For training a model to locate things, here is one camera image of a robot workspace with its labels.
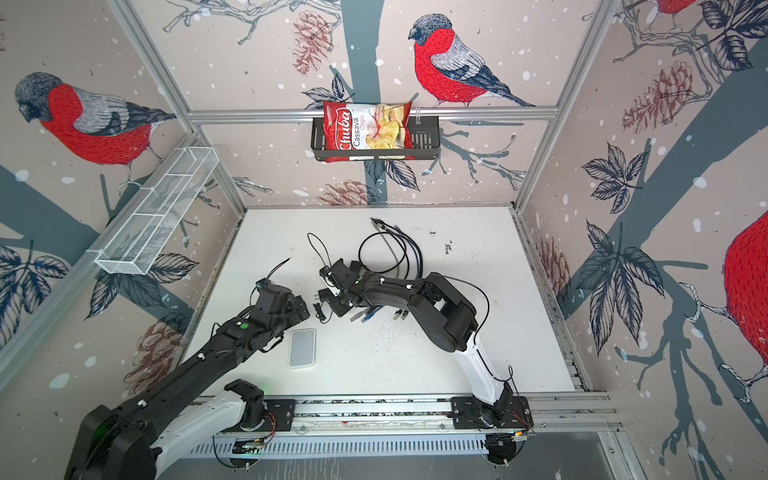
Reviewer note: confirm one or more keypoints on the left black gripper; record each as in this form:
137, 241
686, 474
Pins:
297, 316

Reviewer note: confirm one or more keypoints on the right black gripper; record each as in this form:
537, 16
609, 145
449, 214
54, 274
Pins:
340, 312

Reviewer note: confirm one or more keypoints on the black power adapter with cord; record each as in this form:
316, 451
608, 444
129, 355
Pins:
323, 311

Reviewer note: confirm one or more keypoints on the white network switch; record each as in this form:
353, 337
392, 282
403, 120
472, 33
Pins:
302, 351

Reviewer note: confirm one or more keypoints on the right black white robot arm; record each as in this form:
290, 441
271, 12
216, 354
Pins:
444, 314

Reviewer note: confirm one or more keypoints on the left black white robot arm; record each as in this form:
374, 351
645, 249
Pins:
147, 433

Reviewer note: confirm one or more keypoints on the red cassava chips bag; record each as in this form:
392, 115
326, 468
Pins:
351, 127

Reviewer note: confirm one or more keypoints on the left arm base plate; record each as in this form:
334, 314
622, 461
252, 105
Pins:
276, 414

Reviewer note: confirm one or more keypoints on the white wire mesh shelf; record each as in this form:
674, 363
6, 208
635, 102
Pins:
142, 237

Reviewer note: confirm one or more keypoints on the black wall basket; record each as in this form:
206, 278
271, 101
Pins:
425, 137

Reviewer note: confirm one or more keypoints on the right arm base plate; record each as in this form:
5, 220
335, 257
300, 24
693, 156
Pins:
468, 413

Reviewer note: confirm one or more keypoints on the aluminium mounting rail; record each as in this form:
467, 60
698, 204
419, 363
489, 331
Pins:
348, 415

